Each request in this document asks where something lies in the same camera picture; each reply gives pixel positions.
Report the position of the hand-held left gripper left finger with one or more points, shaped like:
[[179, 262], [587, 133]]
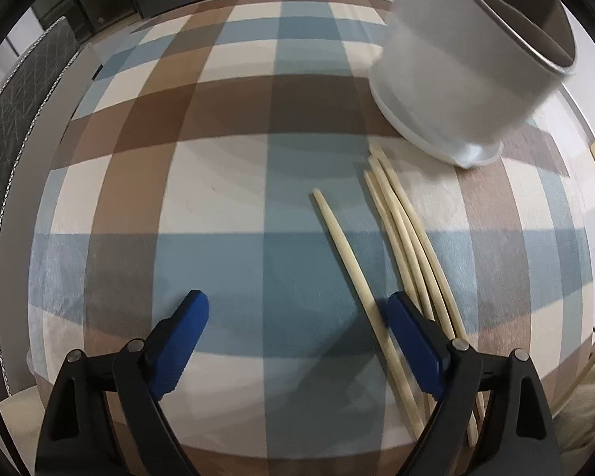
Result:
[[183, 342]]

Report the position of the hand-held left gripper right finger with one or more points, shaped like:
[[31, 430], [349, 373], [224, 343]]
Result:
[[416, 347]]

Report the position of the pale wooden chopstick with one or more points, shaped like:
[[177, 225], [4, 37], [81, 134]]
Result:
[[414, 238], [424, 235], [344, 258], [403, 238], [392, 238]]

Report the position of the white grey utensil holder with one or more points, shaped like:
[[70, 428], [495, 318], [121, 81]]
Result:
[[451, 84]]

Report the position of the plaid tablecloth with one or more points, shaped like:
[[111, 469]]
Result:
[[203, 183]]

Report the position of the beige ribbed cloth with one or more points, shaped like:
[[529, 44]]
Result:
[[590, 406]]

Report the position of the grey quilted bed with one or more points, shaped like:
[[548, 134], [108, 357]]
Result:
[[10, 134]]

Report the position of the dark glass cabinet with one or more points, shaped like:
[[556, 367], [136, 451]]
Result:
[[89, 0]]

